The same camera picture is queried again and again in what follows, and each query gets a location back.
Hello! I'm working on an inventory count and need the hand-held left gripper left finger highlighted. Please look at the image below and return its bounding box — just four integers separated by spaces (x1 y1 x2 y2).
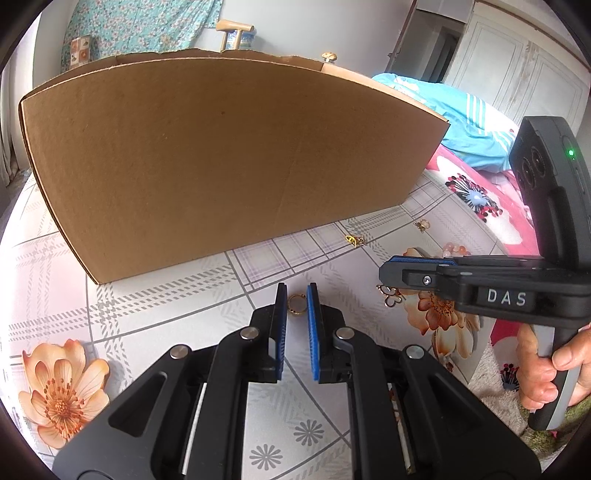
53 282 289 480

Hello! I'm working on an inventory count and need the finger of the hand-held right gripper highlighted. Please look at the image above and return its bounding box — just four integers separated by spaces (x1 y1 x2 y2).
379 261 463 305
387 255 548 271

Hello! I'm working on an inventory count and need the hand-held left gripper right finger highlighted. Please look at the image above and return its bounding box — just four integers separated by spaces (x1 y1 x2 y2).
306 282 541 480

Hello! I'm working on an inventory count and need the gold butterfly charm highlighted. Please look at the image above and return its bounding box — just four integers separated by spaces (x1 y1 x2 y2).
376 282 407 308

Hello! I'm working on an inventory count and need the brown cardboard box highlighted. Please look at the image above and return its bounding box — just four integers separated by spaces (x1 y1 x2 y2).
18 48 451 284

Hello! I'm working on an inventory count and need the person's right hand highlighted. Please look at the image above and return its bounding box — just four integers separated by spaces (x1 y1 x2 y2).
516 323 591 411

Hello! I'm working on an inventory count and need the pink floral blanket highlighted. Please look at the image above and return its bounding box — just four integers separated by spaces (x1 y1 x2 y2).
425 143 591 402

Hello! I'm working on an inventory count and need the blue striped garment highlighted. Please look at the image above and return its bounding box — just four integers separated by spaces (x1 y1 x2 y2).
372 71 520 174

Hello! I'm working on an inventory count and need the floral checked tablecloth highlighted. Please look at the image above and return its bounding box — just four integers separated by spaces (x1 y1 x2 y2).
0 171 509 480

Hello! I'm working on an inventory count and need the white wardrobe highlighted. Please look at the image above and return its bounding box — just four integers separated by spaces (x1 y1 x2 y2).
445 4 591 134

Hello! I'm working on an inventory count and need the grey door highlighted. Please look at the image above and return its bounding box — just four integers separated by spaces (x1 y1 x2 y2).
388 9 467 84

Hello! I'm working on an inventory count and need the wooden chair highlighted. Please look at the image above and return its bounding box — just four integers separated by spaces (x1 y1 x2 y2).
216 19 254 51

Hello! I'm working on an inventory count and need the turquoise floral curtain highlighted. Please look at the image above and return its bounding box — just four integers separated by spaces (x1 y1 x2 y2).
62 0 222 70

